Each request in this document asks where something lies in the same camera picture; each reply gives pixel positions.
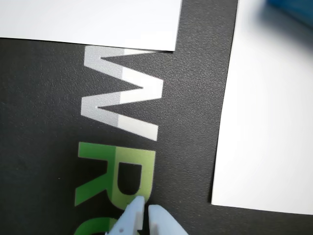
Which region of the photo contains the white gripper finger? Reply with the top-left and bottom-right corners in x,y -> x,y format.
148,204 -> 189,235
105,195 -> 145,235

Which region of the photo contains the blue box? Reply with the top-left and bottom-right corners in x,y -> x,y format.
259,0 -> 313,27

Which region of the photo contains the dark mat with WROB print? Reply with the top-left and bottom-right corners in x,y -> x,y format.
0,0 -> 313,235

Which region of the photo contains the white paper sheet marked HOME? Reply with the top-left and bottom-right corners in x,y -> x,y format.
210,0 -> 313,216

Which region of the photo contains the white paper sheet marked 1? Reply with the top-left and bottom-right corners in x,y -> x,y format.
0,0 -> 183,52

